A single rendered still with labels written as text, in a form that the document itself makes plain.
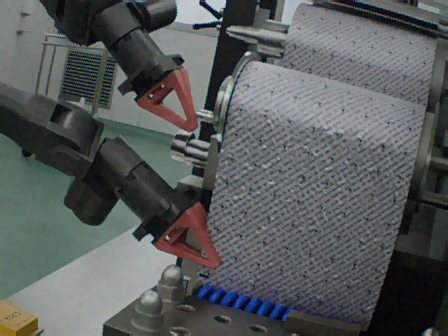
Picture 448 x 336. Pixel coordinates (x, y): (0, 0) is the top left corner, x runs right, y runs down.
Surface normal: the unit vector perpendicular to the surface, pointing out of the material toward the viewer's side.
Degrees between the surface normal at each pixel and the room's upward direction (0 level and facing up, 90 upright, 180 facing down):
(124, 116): 90
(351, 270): 90
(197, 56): 90
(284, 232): 90
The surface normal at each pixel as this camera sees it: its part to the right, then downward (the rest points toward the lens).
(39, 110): 0.44, -0.67
